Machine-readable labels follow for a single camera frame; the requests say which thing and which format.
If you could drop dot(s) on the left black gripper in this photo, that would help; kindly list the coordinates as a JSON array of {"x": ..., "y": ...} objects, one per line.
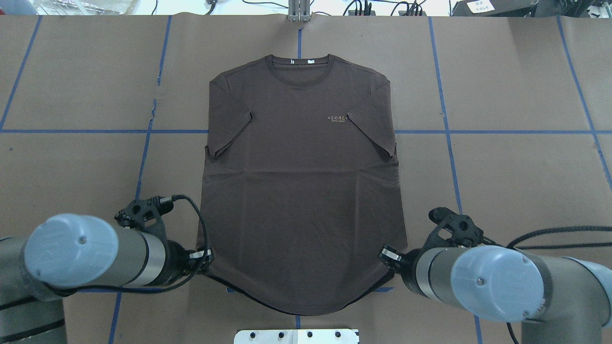
[{"x": 178, "y": 258}]

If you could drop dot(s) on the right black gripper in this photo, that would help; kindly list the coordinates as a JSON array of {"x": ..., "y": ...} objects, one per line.
[{"x": 408, "y": 268}]

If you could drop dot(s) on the dark brown t-shirt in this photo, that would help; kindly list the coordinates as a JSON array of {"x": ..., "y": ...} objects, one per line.
[{"x": 301, "y": 185}]

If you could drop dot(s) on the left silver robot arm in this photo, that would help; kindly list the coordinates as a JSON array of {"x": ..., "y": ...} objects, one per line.
[{"x": 70, "y": 253}]

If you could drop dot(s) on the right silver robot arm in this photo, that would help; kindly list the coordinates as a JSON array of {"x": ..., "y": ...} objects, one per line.
[{"x": 556, "y": 300}]

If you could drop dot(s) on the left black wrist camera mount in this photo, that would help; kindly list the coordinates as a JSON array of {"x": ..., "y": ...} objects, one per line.
[{"x": 145, "y": 215}]

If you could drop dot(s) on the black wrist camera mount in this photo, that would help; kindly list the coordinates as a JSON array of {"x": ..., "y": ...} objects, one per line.
[
  {"x": 452, "y": 230},
  {"x": 145, "y": 215}
]

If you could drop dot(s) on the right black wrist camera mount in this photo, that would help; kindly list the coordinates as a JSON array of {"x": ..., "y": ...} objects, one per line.
[{"x": 452, "y": 230}]

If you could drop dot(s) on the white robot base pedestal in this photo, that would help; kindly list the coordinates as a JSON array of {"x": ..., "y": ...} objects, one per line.
[{"x": 298, "y": 336}]

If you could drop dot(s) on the aluminium frame post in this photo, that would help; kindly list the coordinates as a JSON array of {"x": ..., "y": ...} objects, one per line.
[{"x": 299, "y": 10}]

